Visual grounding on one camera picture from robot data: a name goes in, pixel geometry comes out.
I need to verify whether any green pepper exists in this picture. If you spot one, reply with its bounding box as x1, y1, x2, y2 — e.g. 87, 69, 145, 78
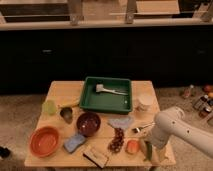
145, 141, 152, 161

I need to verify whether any bunch of dark grapes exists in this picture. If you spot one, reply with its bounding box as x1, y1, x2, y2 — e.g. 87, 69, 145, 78
108, 128, 124, 154

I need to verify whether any black object on floor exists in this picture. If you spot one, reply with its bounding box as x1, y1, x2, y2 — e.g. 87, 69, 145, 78
0, 146, 11, 158

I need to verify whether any wooden block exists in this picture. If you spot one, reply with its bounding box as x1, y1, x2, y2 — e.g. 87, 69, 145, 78
83, 145, 109, 168

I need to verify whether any blue sponge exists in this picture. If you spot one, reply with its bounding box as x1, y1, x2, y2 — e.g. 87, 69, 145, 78
64, 133, 86, 153

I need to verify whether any green plastic tray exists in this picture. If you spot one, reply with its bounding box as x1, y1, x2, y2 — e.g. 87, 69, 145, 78
79, 77, 133, 114

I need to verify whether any orange bowl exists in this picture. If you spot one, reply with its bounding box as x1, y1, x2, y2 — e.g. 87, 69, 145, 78
29, 126, 60, 158

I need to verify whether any metal cup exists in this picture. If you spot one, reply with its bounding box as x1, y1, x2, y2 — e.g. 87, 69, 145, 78
60, 107, 73, 124

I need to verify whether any light green cup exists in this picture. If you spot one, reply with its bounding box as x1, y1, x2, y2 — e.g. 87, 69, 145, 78
42, 100, 57, 115

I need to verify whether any white cylindrical container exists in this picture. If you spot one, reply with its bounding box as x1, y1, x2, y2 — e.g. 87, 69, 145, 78
136, 93, 154, 111

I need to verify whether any yellow banana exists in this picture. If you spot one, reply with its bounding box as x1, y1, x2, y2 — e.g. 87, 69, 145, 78
58, 101, 79, 108

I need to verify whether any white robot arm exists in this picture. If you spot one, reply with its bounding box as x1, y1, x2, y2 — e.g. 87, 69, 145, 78
148, 106, 213, 159

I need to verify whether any metal fork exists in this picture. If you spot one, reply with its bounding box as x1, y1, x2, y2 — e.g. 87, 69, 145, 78
132, 122, 155, 133

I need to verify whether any grey blue cloth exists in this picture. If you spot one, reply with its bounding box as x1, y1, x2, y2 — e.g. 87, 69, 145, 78
108, 116, 133, 130

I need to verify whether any dark red bowl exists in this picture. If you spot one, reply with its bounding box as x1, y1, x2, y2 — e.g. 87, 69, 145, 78
76, 112, 101, 137

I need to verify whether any white spatula in tray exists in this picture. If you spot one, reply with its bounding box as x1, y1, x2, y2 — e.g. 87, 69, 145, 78
95, 84, 123, 95

